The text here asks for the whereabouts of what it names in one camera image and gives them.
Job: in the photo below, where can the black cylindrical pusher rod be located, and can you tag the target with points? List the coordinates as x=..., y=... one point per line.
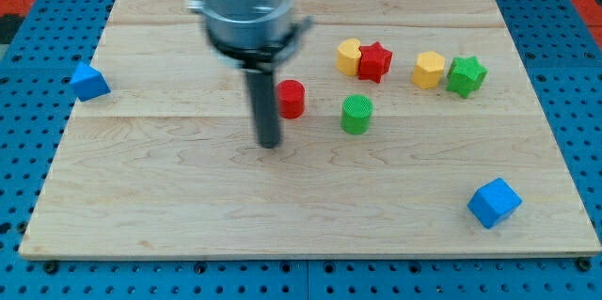
x=263, y=102

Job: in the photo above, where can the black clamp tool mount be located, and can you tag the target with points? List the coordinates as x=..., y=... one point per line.
x=268, y=56

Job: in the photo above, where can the red star block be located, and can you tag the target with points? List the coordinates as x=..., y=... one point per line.
x=374, y=63

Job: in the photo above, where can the blue triangular block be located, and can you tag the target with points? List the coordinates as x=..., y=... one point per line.
x=88, y=83

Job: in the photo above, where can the green star block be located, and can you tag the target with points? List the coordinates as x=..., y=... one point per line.
x=466, y=75

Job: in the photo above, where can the wooden board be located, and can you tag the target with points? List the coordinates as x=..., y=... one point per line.
x=165, y=167

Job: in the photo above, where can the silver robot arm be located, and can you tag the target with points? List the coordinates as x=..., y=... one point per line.
x=257, y=36

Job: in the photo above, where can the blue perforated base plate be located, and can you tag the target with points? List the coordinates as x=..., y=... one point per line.
x=563, y=61

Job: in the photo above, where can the green cylinder block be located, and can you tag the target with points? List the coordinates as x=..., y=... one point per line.
x=356, y=114

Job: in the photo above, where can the blue cube block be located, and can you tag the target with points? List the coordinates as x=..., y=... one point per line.
x=494, y=202

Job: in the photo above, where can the red cylinder block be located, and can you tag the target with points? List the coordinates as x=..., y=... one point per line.
x=291, y=99

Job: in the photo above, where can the yellow hexagon block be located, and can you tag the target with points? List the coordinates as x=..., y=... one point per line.
x=428, y=70

